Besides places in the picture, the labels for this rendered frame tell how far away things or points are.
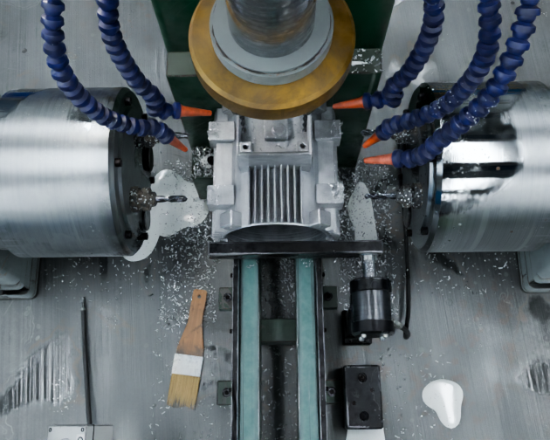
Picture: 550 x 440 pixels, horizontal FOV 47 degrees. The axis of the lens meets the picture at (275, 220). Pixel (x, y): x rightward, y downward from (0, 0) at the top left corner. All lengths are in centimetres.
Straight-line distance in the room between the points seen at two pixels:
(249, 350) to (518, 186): 46
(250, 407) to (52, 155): 47
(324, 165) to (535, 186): 29
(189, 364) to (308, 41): 64
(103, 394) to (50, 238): 35
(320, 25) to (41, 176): 42
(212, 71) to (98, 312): 62
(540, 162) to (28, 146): 67
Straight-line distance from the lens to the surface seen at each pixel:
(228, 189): 91
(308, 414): 101
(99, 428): 90
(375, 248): 94
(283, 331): 109
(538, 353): 121
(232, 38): 68
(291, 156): 86
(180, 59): 93
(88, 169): 87
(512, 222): 91
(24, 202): 90
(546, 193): 90
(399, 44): 136
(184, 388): 113
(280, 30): 63
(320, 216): 88
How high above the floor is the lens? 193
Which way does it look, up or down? 72 degrees down
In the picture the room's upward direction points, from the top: 3 degrees counter-clockwise
